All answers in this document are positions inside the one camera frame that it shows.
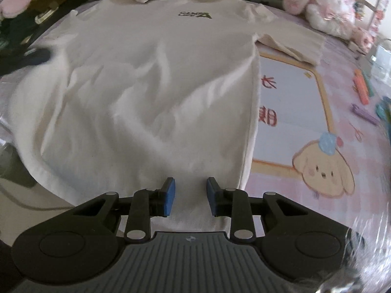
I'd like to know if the cream white t-shirt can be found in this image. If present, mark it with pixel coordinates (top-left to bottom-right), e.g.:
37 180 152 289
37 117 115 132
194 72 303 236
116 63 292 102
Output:
9 0 325 231

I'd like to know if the pink checkered desk mat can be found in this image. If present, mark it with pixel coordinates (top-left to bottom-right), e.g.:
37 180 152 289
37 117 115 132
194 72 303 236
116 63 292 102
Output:
0 0 391 251

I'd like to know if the purple pen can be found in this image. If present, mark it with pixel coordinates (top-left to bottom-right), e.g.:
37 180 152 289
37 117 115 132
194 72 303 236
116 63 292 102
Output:
351 104 380 126

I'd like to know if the small pink plush toy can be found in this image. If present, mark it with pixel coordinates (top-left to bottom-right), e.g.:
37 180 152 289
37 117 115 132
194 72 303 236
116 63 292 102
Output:
351 27 374 54

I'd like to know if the white pink plush bunny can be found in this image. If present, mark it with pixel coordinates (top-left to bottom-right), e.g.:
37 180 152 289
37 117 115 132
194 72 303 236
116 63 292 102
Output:
283 0 356 40

